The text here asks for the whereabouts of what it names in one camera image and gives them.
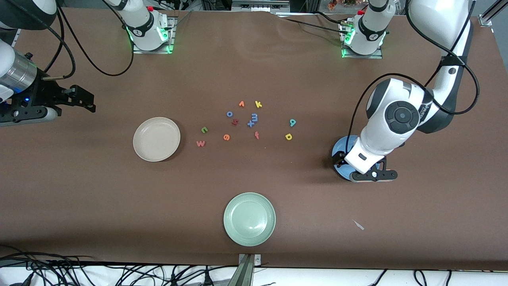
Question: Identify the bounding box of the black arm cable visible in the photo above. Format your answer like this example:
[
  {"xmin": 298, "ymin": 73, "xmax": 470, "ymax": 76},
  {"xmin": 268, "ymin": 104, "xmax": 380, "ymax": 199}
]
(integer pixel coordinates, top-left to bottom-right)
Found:
[
  {"xmin": 347, "ymin": 0, "xmax": 481, "ymax": 159},
  {"xmin": 40, "ymin": 0, "xmax": 135, "ymax": 80}
]

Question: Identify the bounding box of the grey equipment box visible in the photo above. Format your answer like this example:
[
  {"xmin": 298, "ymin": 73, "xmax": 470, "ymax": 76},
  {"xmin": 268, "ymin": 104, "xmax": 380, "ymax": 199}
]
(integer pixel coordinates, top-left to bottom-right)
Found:
[{"xmin": 231, "ymin": 0, "xmax": 290, "ymax": 12}]

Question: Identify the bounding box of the black cable tangle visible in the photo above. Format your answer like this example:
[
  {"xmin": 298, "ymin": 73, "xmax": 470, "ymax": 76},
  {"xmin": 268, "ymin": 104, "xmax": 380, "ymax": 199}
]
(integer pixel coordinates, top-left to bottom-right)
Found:
[{"xmin": 0, "ymin": 244, "xmax": 239, "ymax": 286}]

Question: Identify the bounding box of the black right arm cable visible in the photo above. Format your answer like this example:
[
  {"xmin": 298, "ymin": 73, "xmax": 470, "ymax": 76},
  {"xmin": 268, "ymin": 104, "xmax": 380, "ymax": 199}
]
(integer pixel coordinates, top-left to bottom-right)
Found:
[{"xmin": 40, "ymin": 0, "xmax": 135, "ymax": 80}]

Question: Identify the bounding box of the blue plate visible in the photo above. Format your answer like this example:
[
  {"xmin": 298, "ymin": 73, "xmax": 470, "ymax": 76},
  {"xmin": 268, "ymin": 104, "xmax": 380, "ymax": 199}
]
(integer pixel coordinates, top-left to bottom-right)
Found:
[{"xmin": 331, "ymin": 135, "xmax": 362, "ymax": 182}]

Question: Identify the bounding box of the pale green plate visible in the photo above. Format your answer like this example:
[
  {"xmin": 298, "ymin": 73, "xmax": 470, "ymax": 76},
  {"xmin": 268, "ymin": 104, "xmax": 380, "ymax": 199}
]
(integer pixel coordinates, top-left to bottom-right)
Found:
[{"xmin": 223, "ymin": 192, "xmax": 276, "ymax": 247}]

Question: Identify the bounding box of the brown table cover sheet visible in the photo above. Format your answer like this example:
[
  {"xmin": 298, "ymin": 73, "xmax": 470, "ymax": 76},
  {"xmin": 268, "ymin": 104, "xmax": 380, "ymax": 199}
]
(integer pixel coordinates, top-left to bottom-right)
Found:
[{"xmin": 0, "ymin": 7, "xmax": 508, "ymax": 271}]

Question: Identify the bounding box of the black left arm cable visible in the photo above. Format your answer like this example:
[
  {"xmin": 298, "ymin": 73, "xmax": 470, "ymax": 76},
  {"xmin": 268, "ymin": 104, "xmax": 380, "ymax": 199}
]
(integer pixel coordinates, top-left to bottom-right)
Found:
[{"xmin": 347, "ymin": 0, "xmax": 481, "ymax": 159}]

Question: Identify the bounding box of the aluminium profile post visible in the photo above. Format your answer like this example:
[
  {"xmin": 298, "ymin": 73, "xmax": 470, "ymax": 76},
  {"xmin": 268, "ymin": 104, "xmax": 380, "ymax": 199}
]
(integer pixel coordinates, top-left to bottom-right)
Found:
[{"xmin": 478, "ymin": 0, "xmax": 508, "ymax": 27}]

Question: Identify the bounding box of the black cable on cover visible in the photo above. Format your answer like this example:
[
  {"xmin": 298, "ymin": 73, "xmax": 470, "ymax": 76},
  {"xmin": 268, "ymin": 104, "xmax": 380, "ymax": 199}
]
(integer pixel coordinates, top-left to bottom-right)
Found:
[{"xmin": 284, "ymin": 13, "xmax": 346, "ymax": 35}]

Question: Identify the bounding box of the metal camera stand profile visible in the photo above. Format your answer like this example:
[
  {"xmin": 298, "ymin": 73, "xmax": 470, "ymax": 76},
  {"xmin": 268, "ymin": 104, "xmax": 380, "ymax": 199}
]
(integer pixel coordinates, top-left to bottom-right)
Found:
[{"xmin": 227, "ymin": 253, "xmax": 262, "ymax": 286}]

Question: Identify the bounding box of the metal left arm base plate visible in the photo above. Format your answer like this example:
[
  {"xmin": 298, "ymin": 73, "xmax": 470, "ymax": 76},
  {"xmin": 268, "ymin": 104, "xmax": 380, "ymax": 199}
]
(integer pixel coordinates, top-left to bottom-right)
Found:
[{"xmin": 341, "ymin": 22, "xmax": 384, "ymax": 59}]

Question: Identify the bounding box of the beige brown plate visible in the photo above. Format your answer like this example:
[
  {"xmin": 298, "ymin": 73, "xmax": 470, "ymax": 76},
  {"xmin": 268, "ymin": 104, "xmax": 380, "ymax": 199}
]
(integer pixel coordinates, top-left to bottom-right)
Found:
[{"xmin": 133, "ymin": 117, "xmax": 181, "ymax": 162}]

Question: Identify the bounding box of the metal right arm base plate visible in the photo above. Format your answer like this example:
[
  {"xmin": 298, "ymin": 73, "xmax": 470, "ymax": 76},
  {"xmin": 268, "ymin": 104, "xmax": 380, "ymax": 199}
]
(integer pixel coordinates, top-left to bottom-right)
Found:
[{"xmin": 133, "ymin": 16, "xmax": 176, "ymax": 54}]

